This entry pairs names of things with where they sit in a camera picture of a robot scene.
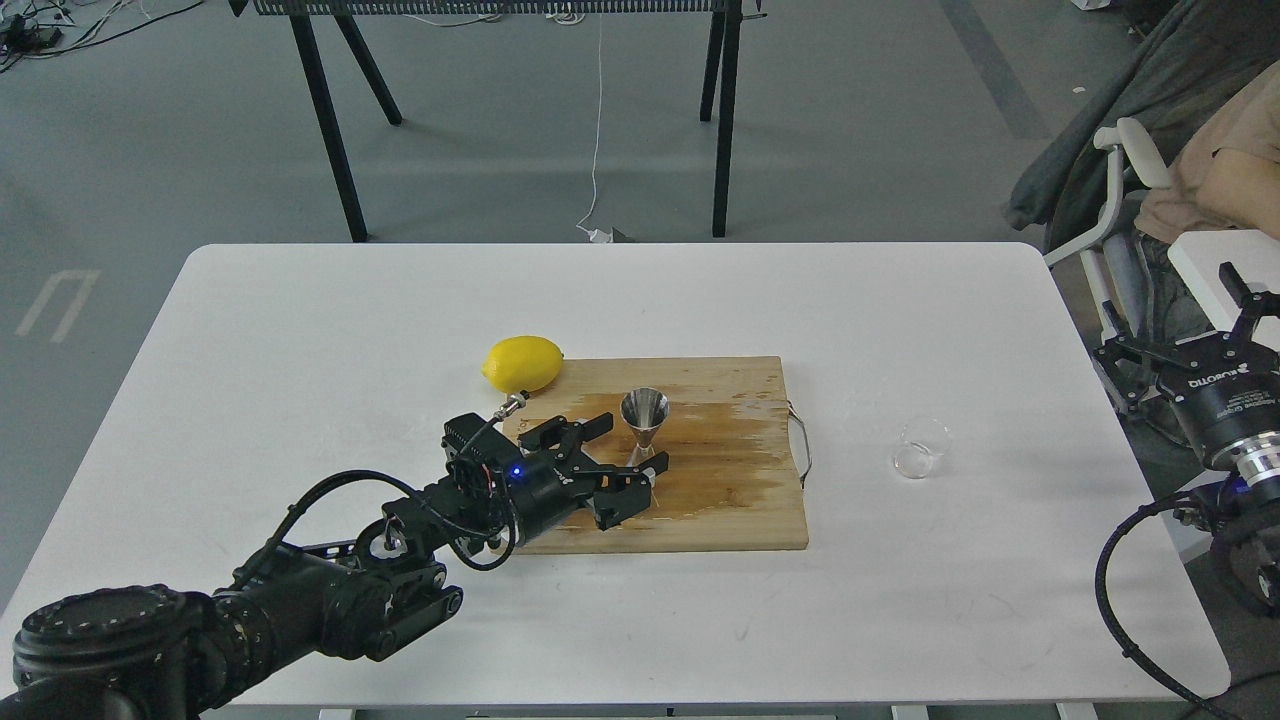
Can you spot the black metal frame table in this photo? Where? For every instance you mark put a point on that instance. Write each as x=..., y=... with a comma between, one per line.
x=517, y=83

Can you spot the white office chair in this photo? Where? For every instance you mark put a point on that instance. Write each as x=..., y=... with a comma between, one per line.
x=1109, y=253

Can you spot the yellow lemon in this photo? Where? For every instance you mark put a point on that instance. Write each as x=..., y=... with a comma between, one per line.
x=522, y=364

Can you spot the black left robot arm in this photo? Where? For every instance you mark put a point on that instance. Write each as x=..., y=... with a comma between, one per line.
x=149, y=652

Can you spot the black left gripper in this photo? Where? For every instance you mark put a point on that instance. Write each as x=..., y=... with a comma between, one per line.
x=545, y=493

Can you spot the wooden cutting board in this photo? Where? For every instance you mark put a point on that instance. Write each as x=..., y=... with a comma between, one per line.
x=732, y=482

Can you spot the steel double jigger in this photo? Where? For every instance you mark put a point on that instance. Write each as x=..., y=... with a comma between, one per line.
x=644, y=410

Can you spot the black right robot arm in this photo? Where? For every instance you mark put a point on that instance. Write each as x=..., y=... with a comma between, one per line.
x=1237, y=511

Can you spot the small clear glass cup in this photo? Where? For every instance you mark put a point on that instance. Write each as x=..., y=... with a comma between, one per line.
x=923, y=441

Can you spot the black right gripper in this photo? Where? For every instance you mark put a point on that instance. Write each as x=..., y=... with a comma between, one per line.
x=1222, y=390

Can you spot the seated person in beige shirt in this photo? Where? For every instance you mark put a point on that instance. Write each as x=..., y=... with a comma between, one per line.
x=1227, y=176

